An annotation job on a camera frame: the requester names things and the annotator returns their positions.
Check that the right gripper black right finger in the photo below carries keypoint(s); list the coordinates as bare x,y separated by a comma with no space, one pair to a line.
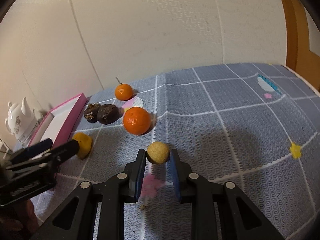
193,188

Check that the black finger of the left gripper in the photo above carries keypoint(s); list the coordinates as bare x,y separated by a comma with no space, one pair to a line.
59,155
27,153

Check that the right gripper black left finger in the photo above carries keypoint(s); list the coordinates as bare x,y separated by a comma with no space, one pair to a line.
122,188

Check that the yellow fruit piece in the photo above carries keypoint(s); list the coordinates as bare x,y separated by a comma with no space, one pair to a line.
85,144

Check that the dark brown dried fruit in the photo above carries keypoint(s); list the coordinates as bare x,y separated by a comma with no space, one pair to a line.
107,114

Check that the large orange mandarin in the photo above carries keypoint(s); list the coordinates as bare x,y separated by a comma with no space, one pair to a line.
136,120

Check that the small orange with stem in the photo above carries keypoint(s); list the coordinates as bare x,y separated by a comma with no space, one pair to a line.
123,91

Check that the dark wrinkled dried fruit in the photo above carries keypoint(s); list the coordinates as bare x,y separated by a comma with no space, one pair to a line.
91,112

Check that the pink white cardboard box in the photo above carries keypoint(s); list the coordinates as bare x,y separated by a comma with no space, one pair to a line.
59,121

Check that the white ceramic electric kettle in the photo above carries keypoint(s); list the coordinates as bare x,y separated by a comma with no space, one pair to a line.
21,121

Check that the grey patterned tablecloth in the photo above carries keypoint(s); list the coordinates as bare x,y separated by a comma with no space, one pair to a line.
251,123

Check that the wooden door frame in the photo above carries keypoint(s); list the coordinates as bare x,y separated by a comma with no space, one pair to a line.
299,56

